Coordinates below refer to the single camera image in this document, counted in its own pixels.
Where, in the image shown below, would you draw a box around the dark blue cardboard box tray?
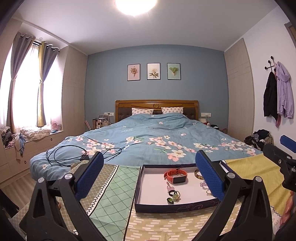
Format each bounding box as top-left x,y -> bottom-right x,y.
134,164 -> 219,213

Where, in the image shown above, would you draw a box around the clothes on window seat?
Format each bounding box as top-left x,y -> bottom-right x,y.
1,126 -> 52,160

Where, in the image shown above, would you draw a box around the pink flower picture frame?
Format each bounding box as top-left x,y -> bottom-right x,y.
127,64 -> 140,81

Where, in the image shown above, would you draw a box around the blue floral duvet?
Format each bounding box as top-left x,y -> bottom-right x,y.
30,113 -> 260,180

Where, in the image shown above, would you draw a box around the orange smart watch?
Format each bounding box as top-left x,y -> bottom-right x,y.
164,169 -> 187,184

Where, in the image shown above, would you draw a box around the ceiling lamp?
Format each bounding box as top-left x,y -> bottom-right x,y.
115,0 -> 158,16

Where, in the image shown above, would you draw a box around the green jade pendant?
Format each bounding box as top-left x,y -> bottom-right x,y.
171,191 -> 181,201

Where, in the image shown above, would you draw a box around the patchwork bedspread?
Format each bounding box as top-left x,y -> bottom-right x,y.
10,152 -> 292,241

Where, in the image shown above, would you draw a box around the white wall socket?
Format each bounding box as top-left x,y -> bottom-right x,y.
201,113 -> 211,117

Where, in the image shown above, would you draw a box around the black charging cable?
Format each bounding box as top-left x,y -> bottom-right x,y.
46,138 -> 123,167

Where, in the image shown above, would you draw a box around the right grey yellow curtain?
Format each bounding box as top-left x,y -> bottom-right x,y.
36,41 -> 60,128

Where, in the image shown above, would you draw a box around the tortoiseshell bangle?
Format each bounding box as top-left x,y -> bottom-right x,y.
194,169 -> 204,180

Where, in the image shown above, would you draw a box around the white flower picture frame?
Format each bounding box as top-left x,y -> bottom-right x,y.
147,63 -> 161,80

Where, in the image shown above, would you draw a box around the left patterned pillow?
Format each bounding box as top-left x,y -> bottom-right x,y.
132,108 -> 154,115

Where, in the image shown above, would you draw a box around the right hand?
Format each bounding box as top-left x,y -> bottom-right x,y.
280,195 -> 293,225

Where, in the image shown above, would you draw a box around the right patterned pillow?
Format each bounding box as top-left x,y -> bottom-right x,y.
161,107 -> 184,114

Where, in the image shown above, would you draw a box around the left nightstand clutter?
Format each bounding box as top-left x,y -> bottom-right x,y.
85,113 -> 114,131

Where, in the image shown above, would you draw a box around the left grey curtain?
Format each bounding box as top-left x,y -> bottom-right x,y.
6,32 -> 36,134

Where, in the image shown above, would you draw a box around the pink small fan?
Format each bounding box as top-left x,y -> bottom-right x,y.
51,121 -> 62,133

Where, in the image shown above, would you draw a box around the purple hanging jacket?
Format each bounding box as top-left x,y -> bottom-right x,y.
275,61 -> 295,128

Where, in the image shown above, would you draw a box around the wall coat hook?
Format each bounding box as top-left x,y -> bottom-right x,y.
264,56 -> 276,72

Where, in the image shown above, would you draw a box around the black hanging jacket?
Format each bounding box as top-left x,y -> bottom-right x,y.
263,72 -> 278,120

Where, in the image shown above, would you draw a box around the green leaf picture frame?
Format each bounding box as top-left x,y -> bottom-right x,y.
167,63 -> 181,80

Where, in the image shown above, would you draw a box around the pile of dark clothes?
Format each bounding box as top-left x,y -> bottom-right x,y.
244,129 -> 274,151

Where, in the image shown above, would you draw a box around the patterned pillow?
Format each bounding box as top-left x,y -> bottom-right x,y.
132,108 -> 154,115
161,107 -> 184,114

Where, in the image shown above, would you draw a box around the wooden headboard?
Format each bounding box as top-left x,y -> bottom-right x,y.
114,99 -> 199,123

